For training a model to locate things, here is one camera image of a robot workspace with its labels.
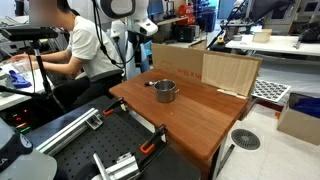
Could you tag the black control box with lights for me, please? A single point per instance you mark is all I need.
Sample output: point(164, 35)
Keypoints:
point(20, 121)

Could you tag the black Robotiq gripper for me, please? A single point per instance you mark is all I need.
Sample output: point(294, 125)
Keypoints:
point(135, 40)

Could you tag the black bag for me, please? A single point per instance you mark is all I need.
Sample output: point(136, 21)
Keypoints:
point(310, 33)

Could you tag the aluminium extrusion rail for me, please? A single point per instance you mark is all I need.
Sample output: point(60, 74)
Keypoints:
point(121, 166)
point(68, 131)

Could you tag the black table leg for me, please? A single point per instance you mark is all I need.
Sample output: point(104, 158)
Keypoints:
point(226, 159)

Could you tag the brown cardboard box panel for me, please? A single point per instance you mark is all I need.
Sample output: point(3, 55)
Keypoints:
point(176, 60)

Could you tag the round floor drain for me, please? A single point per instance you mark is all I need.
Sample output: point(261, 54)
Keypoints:
point(245, 139)

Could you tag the white desk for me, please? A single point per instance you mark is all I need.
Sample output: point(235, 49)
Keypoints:
point(13, 98)

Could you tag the small steel pot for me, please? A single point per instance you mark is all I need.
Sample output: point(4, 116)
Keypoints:
point(165, 95)

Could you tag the black perforated breadboard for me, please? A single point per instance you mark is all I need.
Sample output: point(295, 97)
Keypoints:
point(110, 140)

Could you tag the blue bin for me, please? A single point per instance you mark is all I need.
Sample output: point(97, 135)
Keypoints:
point(206, 20)

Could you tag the long white table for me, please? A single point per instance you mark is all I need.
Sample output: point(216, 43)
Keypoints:
point(280, 45)

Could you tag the blue cloth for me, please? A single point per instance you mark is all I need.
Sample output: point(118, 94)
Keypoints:
point(19, 80)

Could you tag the black equipment box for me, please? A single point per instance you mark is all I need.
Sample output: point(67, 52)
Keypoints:
point(186, 33)

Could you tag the open cardboard box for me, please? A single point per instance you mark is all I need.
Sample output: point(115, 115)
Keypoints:
point(296, 125)

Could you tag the white perforated tray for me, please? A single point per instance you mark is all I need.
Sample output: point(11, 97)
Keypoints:
point(270, 90)

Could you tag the black marker pen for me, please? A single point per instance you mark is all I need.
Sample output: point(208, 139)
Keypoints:
point(150, 83)

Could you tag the black camera tripod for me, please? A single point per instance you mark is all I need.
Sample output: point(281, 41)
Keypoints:
point(40, 66)

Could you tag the red Coca-Cola item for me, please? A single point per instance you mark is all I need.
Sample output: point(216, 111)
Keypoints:
point(186, 13)

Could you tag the blue fabric in box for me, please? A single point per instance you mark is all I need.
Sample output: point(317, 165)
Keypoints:
point(308, 106)

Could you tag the yellow emergency stop button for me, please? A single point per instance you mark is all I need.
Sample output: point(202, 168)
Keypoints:
point(220, 41)

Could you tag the light wooden box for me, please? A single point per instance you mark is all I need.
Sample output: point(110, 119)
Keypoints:
point(262, 35)

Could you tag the seated person in white shirt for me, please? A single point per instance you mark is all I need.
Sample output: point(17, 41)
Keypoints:
point(86, 50)

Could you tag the white tape strip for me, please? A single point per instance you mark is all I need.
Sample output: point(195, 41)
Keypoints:
point(230, 93)

